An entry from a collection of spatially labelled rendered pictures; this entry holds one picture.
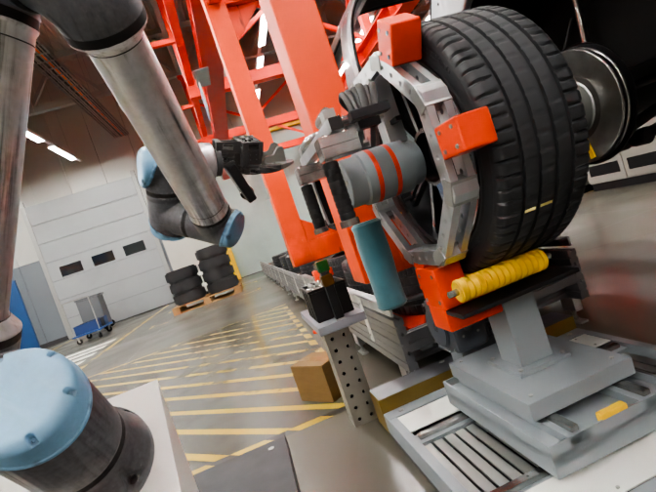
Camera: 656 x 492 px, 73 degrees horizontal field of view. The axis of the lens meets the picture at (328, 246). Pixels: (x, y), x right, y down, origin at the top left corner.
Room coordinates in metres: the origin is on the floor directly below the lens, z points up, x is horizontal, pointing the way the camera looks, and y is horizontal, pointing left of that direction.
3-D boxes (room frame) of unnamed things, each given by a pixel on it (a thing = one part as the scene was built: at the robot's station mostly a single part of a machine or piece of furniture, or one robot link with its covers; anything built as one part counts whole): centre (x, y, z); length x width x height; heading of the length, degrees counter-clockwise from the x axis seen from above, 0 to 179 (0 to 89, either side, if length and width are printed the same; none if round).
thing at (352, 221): (0.98, -0.06, 0.83); 0.04 x 0.04 x 0.16
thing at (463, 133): (0.89, -0.33, 0.85); 0.09 x 0.08 x 0.07; 11
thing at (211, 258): (9.30, 2.70, 0.55); 1.40 x 0.80 x 1.09; 99
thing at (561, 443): (1.20, -0.43, 0.13); 0.50 x 0.36 x 0.10; 11
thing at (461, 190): (1.19, -0.26, 0.85); 0.54 x 0.07 x 0.54; 11
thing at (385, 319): (2.90, 0.06, 0.28); 2.47 x 0.09 x 0.22; 11
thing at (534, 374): (1.23, -0.43, 0.32); 0.40 x 0.30 x 0.28; 11
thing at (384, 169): (1.18, -0.19, 0.85); 0.21 x 0.14 x 0.14; 101
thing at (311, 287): (1.64, 0.07, 0.51); 0.20 x 0.14 x 0.13; 11
